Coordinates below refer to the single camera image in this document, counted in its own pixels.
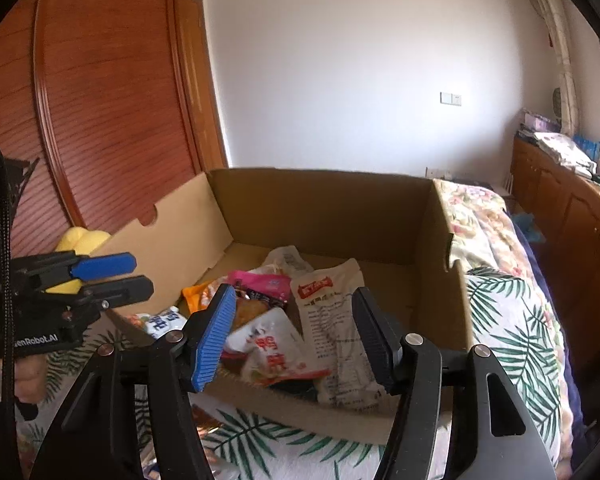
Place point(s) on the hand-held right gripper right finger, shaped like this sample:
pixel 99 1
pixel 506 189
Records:
pixel 375 340

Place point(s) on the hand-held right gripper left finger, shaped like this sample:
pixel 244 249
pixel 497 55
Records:
pixel 212 340

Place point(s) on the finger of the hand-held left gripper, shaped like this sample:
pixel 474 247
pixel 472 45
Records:
pixel 105 265
pixel 125 287

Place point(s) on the large white snack pouch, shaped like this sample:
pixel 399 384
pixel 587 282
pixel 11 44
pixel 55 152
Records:
pixel 330 330

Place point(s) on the orange snack packet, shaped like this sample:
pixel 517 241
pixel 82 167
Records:
pixel 197 295

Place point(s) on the white and red snack packet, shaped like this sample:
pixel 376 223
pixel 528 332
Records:
pixel 275 350

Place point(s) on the pink snack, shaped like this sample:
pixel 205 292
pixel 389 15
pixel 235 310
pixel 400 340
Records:
pixel 265 285

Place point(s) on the brown cardboard box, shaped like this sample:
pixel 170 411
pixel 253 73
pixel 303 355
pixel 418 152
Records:
pixel 330 210

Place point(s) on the person's left hand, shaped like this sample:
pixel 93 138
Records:
pixel 30 375

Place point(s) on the yellow plush toy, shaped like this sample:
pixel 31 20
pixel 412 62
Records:
pixel 82 242

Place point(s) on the white and blue snack packet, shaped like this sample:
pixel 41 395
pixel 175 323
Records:
pixel 162 322

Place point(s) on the leaf print bedsheet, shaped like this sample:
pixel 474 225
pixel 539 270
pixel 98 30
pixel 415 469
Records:
pixel 510 340

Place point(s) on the floral quilt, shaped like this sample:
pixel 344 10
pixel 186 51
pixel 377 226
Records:
pixel 480 225

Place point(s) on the wooden wardrobe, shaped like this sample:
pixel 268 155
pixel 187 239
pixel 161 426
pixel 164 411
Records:
pixel 105 85

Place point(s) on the blue cloth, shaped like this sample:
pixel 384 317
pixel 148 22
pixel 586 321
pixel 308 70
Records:
pixel 526 226

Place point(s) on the navy blanket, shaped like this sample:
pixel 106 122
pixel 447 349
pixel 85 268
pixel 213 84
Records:
pixel 565 360

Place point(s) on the wooden door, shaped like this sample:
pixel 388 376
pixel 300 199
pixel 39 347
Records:
pixel 200 85

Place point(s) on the wooden cabinet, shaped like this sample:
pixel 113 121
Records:
pixel 580 240

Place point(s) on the folded patterned cloth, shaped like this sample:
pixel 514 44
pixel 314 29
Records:
pixel 565 152

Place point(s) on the purple box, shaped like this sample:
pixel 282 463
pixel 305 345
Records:
pixel 540 122

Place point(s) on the blue packets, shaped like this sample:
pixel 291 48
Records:
pixel 587 147

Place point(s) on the dark ornament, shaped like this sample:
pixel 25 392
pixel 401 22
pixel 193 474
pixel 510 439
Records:
pixel 556 101

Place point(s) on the patterned curtain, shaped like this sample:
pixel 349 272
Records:
pixel 560 60

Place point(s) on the wall socket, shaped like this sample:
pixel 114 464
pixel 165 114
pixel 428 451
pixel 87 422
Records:
pixel 437 172

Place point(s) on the wall switch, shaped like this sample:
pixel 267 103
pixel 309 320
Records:
pixel 451 98

